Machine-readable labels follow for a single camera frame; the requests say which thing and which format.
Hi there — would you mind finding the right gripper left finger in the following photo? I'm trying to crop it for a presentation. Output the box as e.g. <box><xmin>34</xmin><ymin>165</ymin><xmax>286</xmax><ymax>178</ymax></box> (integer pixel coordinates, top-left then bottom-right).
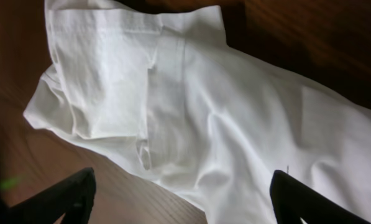
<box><xmin>4</xmin><ymin>167</ymin><xmax>96</xmax><ymax>224</ymax></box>

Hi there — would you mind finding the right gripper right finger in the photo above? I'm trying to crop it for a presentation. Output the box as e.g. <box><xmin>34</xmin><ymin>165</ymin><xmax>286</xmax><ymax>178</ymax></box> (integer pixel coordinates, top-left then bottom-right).
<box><xmin>270</xmin><ymin>170</ymin><xmax>369</xmax><ymax>224</ymax></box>

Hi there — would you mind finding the white t-shirt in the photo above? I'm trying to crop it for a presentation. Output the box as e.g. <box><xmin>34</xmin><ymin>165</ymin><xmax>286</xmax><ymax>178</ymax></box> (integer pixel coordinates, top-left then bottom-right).
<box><xmin>24</xmin><ymin>1</ymin><xmax>371</xmax><ymax>223</ymax></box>

